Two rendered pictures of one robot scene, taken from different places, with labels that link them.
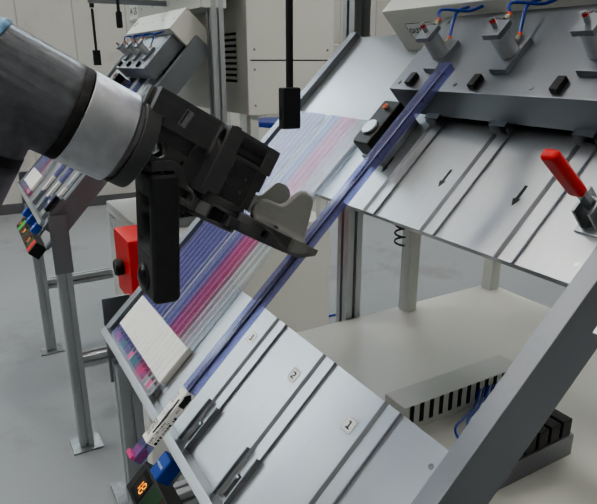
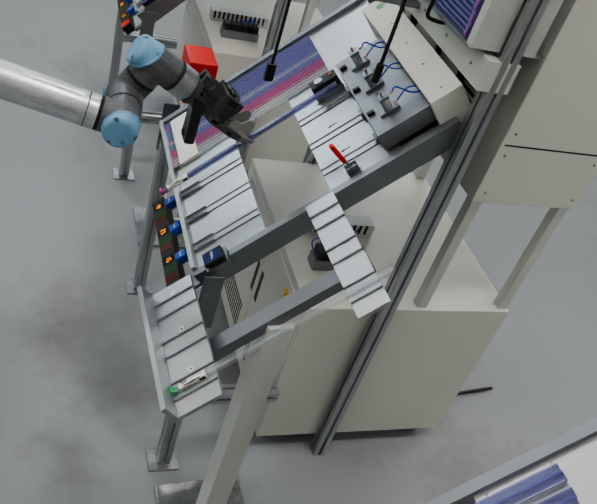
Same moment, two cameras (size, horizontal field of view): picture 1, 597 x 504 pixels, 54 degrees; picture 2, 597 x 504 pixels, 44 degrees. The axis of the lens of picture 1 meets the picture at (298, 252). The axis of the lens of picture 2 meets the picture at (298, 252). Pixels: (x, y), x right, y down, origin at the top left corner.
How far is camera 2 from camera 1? 126 cm
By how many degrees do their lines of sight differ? 19
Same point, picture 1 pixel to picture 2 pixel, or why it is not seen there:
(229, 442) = (199, 201)
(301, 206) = (249, 125)
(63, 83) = (175, 73)
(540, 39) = (387, 84)
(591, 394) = not seen: hidden behind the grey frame
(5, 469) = (67, 170)
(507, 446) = (284, 235)
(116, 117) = (188, 85)
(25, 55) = (166, 63)
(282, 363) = (232, 178)
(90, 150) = (177, 93)
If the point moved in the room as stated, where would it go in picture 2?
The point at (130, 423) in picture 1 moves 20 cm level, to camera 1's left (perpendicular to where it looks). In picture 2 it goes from (159, 175) to (103, 153)
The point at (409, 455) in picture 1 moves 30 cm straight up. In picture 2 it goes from (254, 227) to (286, 120)
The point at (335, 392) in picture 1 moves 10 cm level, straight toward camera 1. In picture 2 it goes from (244, 198) to (229, 217)
